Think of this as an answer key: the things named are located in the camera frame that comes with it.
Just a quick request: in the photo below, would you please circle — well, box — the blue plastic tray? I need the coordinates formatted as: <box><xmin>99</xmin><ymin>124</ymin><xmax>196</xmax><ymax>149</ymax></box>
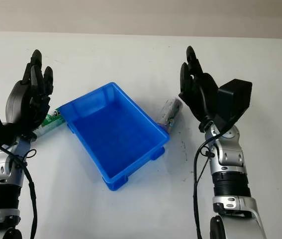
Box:
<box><xmin>57</xmin><ymin>82</ymin><xmax>169</xmax><ymax>192</ymax></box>

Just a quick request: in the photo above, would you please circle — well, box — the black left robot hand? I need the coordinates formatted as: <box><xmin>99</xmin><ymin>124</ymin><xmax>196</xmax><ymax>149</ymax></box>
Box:
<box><xmin>5</xmin><ymin>49</ymin><xmax>55</xmax><ymax>137</ymax></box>

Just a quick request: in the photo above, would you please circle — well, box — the green toothpaste box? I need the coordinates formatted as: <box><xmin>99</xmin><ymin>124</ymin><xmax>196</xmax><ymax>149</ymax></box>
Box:
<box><xmin>35</xmin><ymin>107</ymin><xmax>66</xmax><ymax>137</ymax></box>

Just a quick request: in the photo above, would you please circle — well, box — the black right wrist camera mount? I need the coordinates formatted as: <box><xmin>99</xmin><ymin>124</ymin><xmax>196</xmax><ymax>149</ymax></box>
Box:
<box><xmin>215</xmin><ymin>79</ymin><xmax>253</xmax><ymax>130</ymax></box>

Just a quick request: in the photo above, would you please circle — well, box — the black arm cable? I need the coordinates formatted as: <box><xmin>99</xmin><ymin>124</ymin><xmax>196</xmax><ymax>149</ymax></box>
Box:
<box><xmin>0</xmin><ymin>139</ymin><xmax>39</xmax><ymax>239</ymax></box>
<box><xmin>192</xmin><ymin>117</ymin><xmax>235</xmax><ymax>239</ymax></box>

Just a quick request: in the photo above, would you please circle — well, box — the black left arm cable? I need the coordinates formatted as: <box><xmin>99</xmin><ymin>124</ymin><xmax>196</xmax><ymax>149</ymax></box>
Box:
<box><xmin>0</xmin><ymin>139</ymin><xmax>39</xmax><ymax>239</ymax></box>

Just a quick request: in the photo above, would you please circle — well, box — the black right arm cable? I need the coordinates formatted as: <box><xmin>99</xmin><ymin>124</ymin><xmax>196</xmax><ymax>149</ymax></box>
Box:
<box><xmin>192</xmin><ymin>117</ymin><xmax>235</xmax><ymax>239</ymax></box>

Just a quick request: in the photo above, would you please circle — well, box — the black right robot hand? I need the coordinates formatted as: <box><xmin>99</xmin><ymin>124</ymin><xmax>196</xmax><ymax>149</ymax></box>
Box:
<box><xmin>178</xmin><ymin>46</ymin><xmax>221</xmax><ymax>132</ymax></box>

